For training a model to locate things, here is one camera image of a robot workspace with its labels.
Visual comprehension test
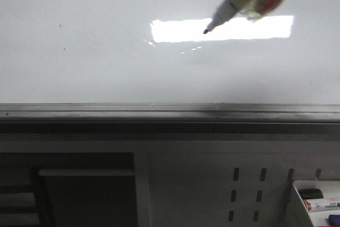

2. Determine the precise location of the white pegboard panel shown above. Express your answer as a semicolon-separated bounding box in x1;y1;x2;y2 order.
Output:
133;141;339;226

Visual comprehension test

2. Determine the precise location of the dark shelf unit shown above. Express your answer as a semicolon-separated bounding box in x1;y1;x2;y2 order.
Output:
1;153;138;226

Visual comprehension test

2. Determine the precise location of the white marker tray bin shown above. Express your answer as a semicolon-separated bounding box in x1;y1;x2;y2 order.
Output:
285;180;339;226

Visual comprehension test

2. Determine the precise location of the white whiteboard with aluminium frame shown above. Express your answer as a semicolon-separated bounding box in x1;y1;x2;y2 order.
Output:
1;0;339;122

